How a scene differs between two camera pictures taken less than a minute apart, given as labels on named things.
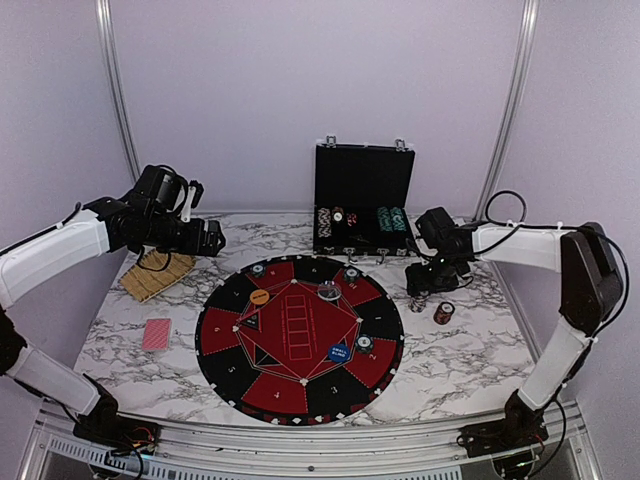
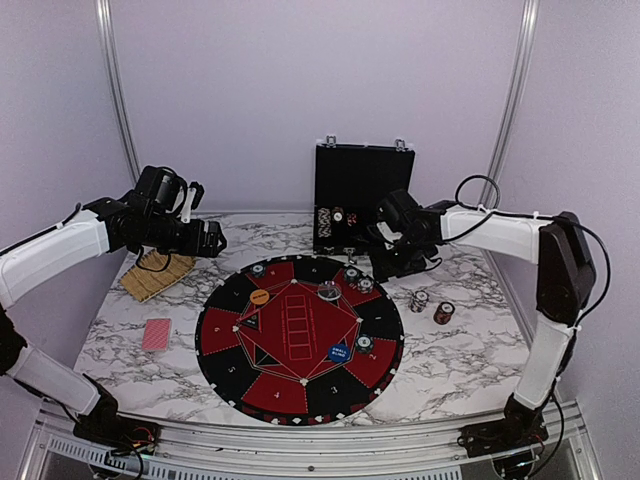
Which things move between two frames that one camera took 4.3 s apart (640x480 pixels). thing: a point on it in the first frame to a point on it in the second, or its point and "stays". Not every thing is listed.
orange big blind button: x=259 y=296 stays
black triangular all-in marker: x=254 y=321 stays
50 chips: x=364 y=343 stays
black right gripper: x=417 y=284 to x=383 y=269
